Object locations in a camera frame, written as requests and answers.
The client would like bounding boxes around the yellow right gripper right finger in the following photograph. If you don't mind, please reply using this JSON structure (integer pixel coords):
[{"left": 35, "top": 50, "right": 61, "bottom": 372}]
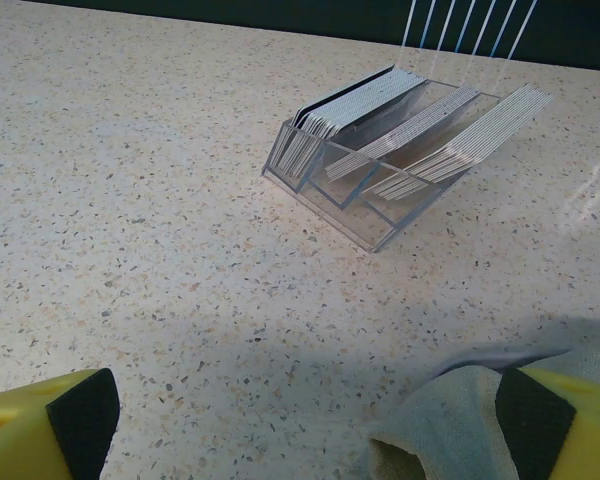
[{"left": 494, "top": 367, "right": 600, "bottom": 480}]

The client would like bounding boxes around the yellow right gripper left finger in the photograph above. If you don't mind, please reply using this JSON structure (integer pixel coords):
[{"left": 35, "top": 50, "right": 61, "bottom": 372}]
[{"left": 0, "top": 368, "right": 120, "bottom": 480}]

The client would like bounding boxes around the beige card stack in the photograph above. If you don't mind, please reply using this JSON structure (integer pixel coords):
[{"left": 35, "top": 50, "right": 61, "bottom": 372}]
[{"left": 364, "top": 83, "right": 556, "bottom": 201}]

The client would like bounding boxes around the black card stack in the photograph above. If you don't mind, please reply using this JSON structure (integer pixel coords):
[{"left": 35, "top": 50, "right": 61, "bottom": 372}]
[{"left": 278, "top": 64, "right": 429, "bottom": 179}]

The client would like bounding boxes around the beige cloth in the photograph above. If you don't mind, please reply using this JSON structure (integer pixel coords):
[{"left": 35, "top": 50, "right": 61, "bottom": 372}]
[{"left": 367, "top": 344, "right": 600, "bottom": 480}]

